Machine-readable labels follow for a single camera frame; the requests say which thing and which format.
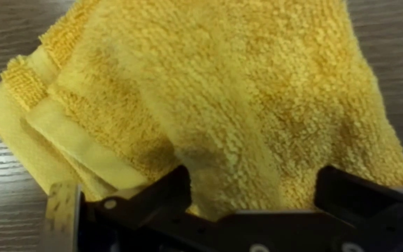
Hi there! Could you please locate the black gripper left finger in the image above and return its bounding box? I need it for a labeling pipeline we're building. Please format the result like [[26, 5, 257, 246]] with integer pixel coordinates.
[[77, 164, 194, 252]]

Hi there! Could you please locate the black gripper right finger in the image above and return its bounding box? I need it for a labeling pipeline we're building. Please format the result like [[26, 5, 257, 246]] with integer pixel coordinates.
[[314, 166, 403, 252]]

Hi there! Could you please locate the yellow towel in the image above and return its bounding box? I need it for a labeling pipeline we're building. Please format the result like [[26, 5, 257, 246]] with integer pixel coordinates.
[[0, 0, 403, 218]]

